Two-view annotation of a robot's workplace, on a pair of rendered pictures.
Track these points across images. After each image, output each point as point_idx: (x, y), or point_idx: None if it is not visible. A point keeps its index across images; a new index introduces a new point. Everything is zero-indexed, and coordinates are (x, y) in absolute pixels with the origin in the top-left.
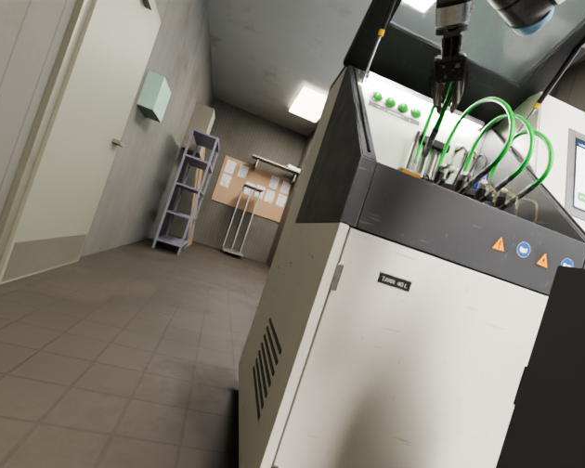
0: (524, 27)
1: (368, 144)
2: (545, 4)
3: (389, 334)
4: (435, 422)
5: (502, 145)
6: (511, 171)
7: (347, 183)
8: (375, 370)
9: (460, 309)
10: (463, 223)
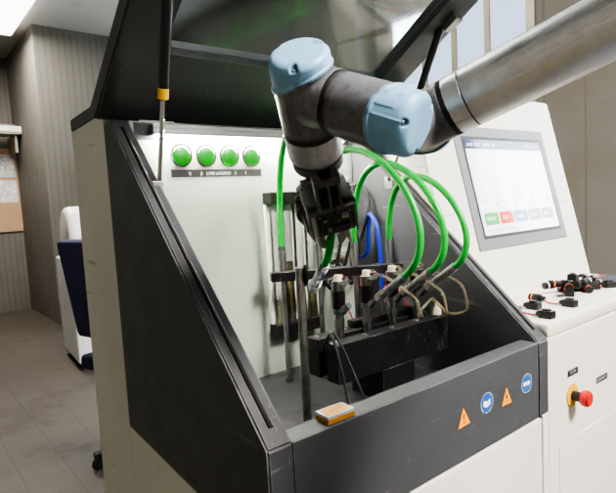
0: (425, 154)
1: (260, 406)
2: (453, 137)
3: None
4: None
5: (382, 171)
6: (408, 217)
7: (254, 487)
8: None
9: None
10: (421, 428)
